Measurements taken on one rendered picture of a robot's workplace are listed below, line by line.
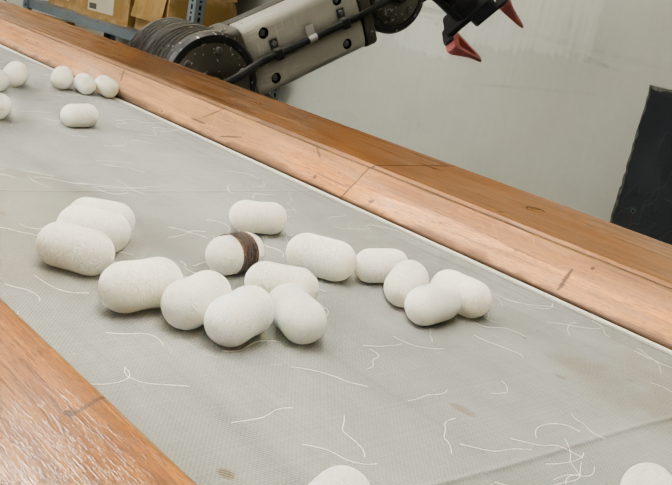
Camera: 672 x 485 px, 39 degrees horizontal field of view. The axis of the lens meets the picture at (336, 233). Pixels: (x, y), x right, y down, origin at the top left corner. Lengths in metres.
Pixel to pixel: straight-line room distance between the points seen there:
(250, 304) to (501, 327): 0.14
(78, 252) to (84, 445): 0.19
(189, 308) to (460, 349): 0.12
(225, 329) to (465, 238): 0.24
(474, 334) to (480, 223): 0.15
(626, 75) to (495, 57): 0.42
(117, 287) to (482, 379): 0.15
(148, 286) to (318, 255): 0.11
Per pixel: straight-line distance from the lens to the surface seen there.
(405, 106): 3.08
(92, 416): 0.26
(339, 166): 0.67
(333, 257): 0.47
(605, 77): 2.68
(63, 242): 0.43
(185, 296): 0.38
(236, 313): 0.37
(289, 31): 1.21
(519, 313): 0.49
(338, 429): 0.33
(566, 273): 0.54
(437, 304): 0.43
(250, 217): 0.52
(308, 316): 0.38
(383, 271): 0.48
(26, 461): 0.24
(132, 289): 0.39
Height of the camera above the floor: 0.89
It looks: 15 degrees down
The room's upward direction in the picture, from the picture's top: 11 degrees clockwise
